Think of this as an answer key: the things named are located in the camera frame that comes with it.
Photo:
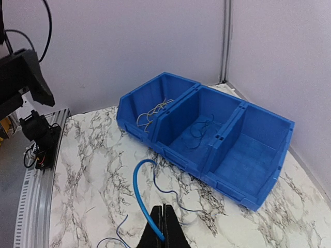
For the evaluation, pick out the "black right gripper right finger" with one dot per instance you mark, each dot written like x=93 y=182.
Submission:
x=172 y=231

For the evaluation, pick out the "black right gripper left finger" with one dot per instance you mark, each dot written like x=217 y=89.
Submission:
x=149 y=238

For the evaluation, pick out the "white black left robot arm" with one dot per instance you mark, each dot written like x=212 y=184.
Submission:
x=21 y=74

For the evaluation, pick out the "blue three-compartment plastic bin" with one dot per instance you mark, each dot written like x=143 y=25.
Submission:
x=233 y=146

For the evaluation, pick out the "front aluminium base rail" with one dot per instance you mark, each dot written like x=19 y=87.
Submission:
x=32 y=227

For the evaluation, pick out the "left aluminium frame post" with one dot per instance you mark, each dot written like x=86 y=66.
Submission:
x=226 y=44

